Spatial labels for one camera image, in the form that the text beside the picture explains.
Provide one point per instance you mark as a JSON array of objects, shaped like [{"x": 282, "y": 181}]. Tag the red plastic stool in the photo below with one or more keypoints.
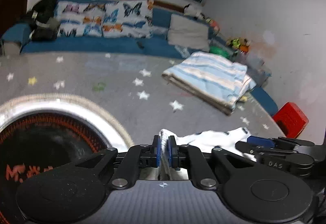
[{"x": 290, "y": 117}]

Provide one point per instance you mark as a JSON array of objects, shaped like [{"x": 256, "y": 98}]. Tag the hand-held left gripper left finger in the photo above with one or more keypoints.
[{"x": 158, "y": 152}]

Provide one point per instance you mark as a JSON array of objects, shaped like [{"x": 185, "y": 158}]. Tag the striped folded blanket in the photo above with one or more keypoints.
[{"x": 208, "y": 73}]

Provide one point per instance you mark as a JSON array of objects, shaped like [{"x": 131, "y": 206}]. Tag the pink plush toy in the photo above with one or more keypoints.
[{"x": 215, "y": 25}]

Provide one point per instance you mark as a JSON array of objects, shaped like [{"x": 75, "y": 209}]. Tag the butterfly print pillow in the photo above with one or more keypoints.
[
  {"x": 76, "y": 20},
  {"x": 127, "y": 17}
]

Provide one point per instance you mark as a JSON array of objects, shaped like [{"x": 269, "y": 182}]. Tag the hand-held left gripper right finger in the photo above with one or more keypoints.
[{"x": 171, "y": 154}]

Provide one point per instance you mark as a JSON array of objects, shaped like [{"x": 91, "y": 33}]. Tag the grey pillow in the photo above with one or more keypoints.
[{"x": 188, "y": 31}]

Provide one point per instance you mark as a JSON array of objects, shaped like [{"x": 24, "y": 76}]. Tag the orange toy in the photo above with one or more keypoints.
[{"x": 245, "y": 48}]

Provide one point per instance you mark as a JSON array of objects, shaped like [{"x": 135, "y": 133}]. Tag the clear plastic storage box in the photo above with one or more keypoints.
[{"x": 254, "y": 63}]

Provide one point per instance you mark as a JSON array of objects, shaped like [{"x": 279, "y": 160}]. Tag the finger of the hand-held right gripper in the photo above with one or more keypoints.
[
  {"x": 247, "y": 146},
  {"x": 257, "y": 139}
]

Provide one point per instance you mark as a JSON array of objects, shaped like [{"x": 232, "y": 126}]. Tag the white navy polka-dot pants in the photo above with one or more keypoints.
[{"x": 203, "y": 137}]

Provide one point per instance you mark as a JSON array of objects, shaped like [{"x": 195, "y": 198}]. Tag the grey star-print mat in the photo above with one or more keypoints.
[{"x": 114, "y": 101}]

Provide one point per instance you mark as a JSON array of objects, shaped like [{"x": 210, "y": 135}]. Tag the yellow plush toy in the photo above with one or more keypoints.
[{"x": 244, "y": 98}]

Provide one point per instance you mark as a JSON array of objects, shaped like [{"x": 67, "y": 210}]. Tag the green yellow toy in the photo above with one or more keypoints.
[{"x": 235, "y": 42}]

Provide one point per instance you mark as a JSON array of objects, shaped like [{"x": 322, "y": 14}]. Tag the black clothes pile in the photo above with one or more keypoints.
[{"x": 43, "y": 10}]

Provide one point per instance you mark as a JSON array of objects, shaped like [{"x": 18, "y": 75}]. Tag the round black heater white rim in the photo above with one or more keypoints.
[{"x": 51, "y": 137}]

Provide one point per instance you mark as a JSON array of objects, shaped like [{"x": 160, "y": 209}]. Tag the black white plush toy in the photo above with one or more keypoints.
[{"x": 192, "y": 10}]

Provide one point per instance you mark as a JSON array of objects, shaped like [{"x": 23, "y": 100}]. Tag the blue bench cushion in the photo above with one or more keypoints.
[{"x": 89, "y": 44}]

